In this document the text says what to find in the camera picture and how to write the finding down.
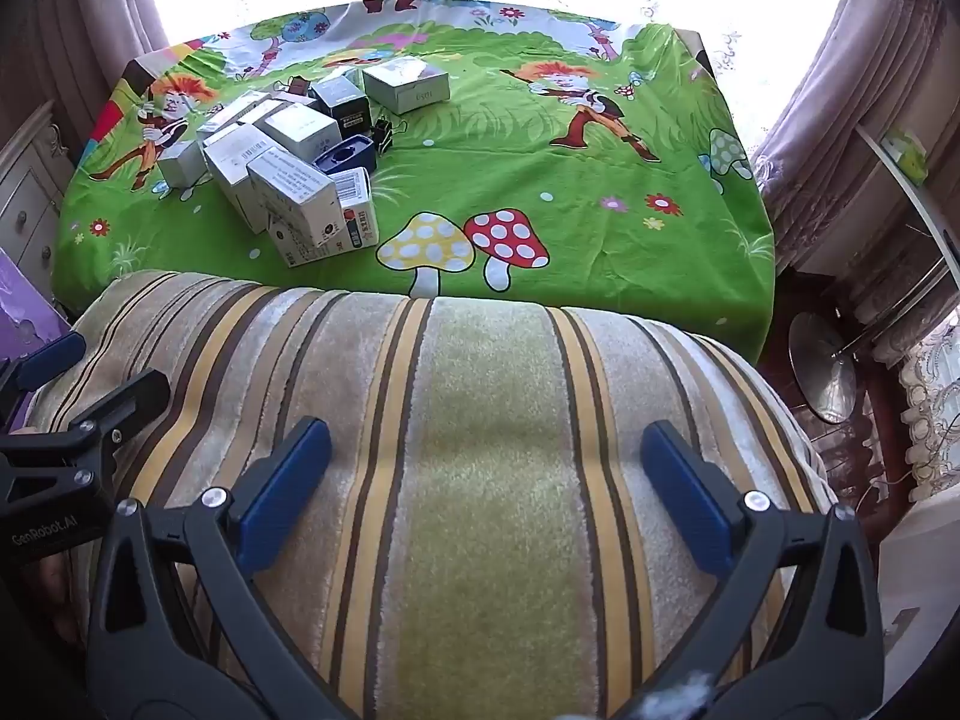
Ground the white box dark print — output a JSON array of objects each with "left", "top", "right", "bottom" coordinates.
[{"left": 247, "top": 150, "right": 338, "bottom": 267}]

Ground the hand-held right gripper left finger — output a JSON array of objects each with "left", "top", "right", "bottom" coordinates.
[{"left": 84, "top": 415, "right": 361, "bottom": 720}]

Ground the silver box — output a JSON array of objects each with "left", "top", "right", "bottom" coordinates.
[{"left": 363, "top": 60, "right": 451, "bottom": 115}]

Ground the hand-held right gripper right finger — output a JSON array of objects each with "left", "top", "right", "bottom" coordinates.
[{"left": 600, "top": 420, "right": 886, "bottom": 720}]

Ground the black box white label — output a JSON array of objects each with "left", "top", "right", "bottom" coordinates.
[{"left": 311, "top": 75, "right": 372, "bottom": 140}]

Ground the green cartoon printed tablecloth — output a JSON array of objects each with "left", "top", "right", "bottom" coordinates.
[{"left": 51, "top": 0, "right": 777, "bottom": 361}]

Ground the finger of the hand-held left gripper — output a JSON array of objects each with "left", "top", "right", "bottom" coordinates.
[
  {"left": 0, "top": 330, "right": 89, "bottom": 434},
  {"left": 0, "top": 367, "right": 173, "bottom": 482}
]

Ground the purple box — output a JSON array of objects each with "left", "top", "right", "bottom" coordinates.
[{"left": 0, "top": 247, "right": 72, "bottom": 361}]

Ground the black binder clip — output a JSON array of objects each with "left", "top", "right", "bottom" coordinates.
[{"left": 371, "top": 116, "right": 406, "bottom": 158}]

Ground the brown patterned curtain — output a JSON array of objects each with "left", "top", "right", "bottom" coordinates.
[
  {"left": 750, "top": 0, "right": 960, "bottom": 256},
  {"left": 0, "top": 0, "right": 173, "bottom": 158}
]

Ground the white box red blue print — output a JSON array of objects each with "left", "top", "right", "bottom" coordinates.
[{"left": 330, "top": 167, "right": 380, "bottom": 252}]

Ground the cream carved dresser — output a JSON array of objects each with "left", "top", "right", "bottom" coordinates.
[{"left": 0, "top": 101, "right": 76, "bottom": 293}]

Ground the dark blue plastic holder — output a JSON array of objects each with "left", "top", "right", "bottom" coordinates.
[{"left": 311, "top": 133, "right": 380, "bottom": 175}]

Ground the round metal stand base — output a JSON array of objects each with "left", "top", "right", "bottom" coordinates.
[{"left": 787, "top": 311, "right": 860, "bottom": 425}]

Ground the white lace cloth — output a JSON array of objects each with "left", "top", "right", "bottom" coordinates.
[{"left": 896, "top": 315, "right": 960, "bottom": 496}]

